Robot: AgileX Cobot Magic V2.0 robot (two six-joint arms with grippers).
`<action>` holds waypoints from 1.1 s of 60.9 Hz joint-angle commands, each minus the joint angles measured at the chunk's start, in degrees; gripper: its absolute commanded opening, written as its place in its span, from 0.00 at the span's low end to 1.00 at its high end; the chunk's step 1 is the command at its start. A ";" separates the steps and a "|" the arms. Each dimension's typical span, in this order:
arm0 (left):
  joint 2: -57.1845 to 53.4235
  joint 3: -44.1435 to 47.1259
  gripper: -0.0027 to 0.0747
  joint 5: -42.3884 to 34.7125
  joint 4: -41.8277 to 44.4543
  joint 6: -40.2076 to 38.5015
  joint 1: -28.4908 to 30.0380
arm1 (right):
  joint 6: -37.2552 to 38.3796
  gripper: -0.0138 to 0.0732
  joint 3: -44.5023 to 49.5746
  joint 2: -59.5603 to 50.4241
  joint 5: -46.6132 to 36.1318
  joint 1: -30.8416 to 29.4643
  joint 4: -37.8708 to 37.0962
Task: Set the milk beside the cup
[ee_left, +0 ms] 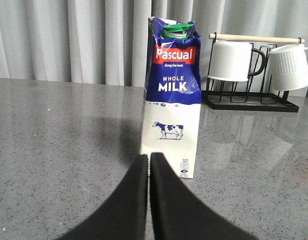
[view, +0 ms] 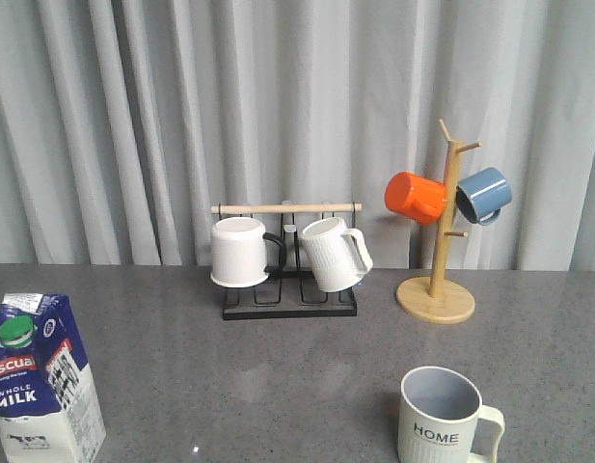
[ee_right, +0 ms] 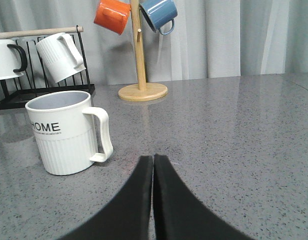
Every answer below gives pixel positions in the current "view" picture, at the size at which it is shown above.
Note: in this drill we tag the cream HOME mug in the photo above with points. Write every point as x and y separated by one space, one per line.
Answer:
438 414

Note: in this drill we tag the blue white milk carton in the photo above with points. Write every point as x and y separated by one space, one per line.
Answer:
49 409

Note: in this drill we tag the white ribbed mug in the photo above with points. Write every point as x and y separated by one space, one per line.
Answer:
338 255

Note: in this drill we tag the orange mug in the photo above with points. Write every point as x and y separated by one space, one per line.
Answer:
416 197

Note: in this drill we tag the wooden mug tree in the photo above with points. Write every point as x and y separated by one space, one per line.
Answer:
435 298

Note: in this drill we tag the blue mug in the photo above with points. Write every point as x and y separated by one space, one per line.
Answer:
481 196

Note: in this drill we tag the grey curtain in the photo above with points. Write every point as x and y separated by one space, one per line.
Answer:
122 123

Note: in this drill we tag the white mug black handle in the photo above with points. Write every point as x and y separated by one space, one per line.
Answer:
239 253

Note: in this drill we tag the black wire mug rack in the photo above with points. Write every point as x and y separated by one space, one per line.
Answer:
293 293

